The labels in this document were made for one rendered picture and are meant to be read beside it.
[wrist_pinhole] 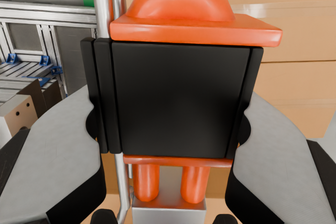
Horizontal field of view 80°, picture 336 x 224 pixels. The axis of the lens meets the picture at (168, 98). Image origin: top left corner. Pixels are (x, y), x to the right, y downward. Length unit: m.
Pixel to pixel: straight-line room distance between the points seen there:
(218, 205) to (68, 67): 1.11
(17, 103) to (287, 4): 0.85
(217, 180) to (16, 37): 1.25
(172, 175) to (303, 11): 0.79
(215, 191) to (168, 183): 0.26
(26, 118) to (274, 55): 0.83
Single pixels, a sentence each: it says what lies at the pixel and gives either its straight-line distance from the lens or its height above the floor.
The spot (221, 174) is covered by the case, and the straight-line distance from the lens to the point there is 0.48.
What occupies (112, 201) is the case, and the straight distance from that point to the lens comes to 0.46.
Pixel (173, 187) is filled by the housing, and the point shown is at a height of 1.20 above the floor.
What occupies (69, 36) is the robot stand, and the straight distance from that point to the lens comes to 1.26.
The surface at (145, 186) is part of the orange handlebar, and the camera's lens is 0.17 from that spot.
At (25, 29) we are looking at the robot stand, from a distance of 1.37.
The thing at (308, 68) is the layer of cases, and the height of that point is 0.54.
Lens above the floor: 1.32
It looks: 60 degrees down
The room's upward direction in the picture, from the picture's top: 179 degrees counter-clockwise
